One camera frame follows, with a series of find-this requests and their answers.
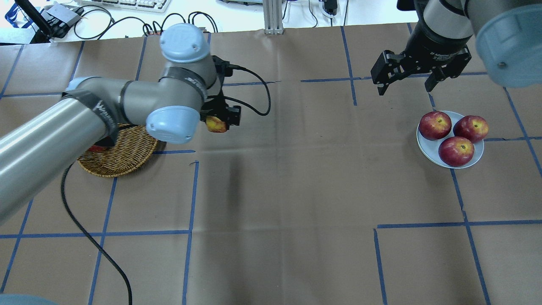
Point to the red apple plate front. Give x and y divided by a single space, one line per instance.
456 151

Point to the red apple plate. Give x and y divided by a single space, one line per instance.
456 151
474 128

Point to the grey box device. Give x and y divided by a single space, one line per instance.
60 15

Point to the white keyboard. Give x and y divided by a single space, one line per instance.
137 5

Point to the red apple on plate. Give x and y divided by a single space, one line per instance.
435 125

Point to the red apple plate far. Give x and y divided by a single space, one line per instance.
474 128

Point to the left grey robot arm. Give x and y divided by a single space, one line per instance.
91 109

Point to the red yellow apple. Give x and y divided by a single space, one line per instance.
216 125

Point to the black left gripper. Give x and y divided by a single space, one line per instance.
232 115

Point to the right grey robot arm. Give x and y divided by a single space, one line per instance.
508 41

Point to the dark red apple in basket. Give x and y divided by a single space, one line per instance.
97 149

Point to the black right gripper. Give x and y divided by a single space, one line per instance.
437 43

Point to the aluminium profile post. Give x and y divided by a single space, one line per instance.
272 11

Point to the light blue plate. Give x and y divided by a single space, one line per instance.
430 148

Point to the woven wicker basket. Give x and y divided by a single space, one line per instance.
133 148

